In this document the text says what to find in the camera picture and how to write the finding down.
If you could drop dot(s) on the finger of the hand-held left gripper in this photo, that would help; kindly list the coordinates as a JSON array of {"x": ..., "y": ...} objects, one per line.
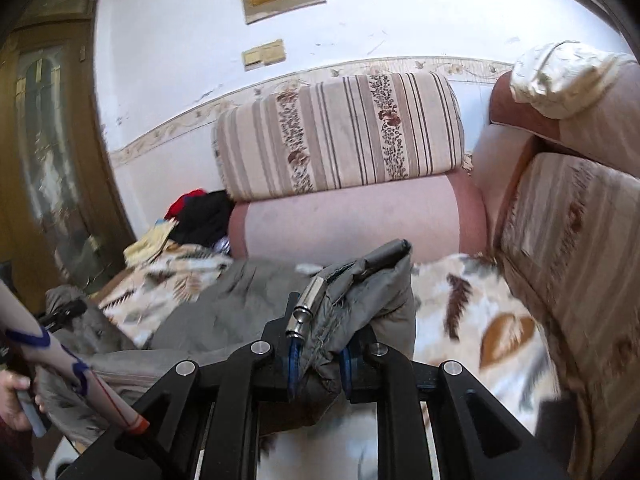
[{"x": 62, "y": 312}]

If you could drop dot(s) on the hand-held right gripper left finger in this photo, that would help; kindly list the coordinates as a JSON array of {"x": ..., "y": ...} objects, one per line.
[{"x": 293, "y": 367}]

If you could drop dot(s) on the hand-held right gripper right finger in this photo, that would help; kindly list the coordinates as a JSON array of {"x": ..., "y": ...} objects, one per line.
[{"x": 345, "y": 366}]

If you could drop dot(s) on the olive green quilted jacket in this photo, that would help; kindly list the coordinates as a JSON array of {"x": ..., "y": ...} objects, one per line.
[{"x": 225, "y": 310}]

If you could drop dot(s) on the black clothes pile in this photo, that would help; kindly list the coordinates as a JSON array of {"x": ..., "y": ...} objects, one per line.
[{"x": 205, "y": 220}]

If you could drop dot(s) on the person's left hand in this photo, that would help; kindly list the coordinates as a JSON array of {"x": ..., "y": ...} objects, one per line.
[{"x": 15, "y": 400}]

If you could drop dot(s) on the pale yellow floral cloth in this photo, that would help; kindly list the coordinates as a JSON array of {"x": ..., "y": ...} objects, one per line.
[{"x": 150, "y": 242}]

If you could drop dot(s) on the grey patterned cloth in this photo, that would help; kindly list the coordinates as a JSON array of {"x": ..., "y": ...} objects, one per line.
[{"x": 223, "y": 247}]

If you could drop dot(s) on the leaf print blanket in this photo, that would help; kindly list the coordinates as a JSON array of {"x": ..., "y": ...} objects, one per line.
[{"x": 475, "y": 310}]

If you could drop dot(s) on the pink sofa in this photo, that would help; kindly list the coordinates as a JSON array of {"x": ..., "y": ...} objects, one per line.
[{"x": 350, "y": 220}]

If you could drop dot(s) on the red garment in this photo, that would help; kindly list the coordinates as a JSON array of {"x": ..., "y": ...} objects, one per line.
[{"x": 185, "y": 205}]

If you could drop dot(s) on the wooden door with glass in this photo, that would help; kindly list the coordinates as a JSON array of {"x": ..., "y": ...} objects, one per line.
[{"x": 45, "y": 135}]

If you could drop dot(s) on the striped floral sofa cushion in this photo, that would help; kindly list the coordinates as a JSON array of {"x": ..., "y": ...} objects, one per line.
[
  {"x": 575, "y": 260},
  {"x": 340, "y": 135}
]

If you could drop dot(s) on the cream crumpled cloth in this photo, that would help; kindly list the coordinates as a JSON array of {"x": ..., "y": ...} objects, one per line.
[{"x": 560, "y": 77}]

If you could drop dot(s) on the small wall plaque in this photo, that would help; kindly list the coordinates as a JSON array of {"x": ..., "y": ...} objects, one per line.
[{"x": 264, "y": 55}]

